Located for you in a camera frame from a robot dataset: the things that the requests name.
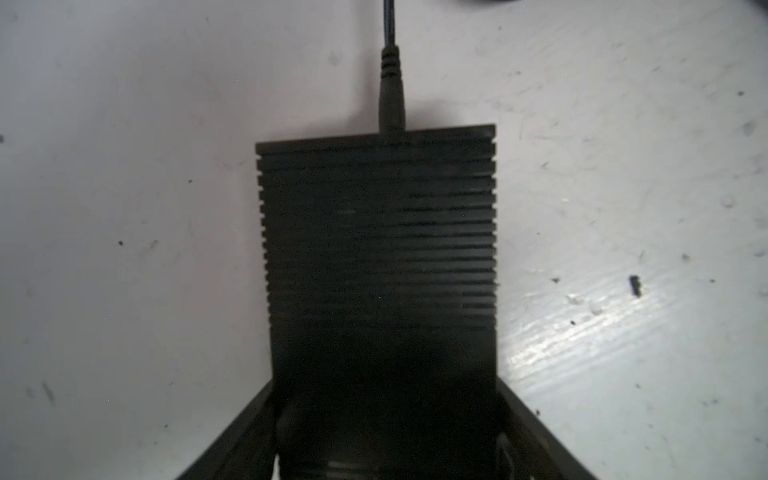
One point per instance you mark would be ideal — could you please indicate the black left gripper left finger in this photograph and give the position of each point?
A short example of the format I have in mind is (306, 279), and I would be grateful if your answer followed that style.
(246, 449)

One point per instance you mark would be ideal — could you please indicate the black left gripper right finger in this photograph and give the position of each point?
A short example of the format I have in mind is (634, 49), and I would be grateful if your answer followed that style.
(526, 448)

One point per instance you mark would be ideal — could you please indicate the black network switch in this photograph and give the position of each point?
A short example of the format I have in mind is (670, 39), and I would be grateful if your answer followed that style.
(380, 261)

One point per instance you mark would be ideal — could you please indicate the black power adapter with cable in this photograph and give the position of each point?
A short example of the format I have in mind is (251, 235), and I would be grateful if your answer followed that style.
(391, 109)

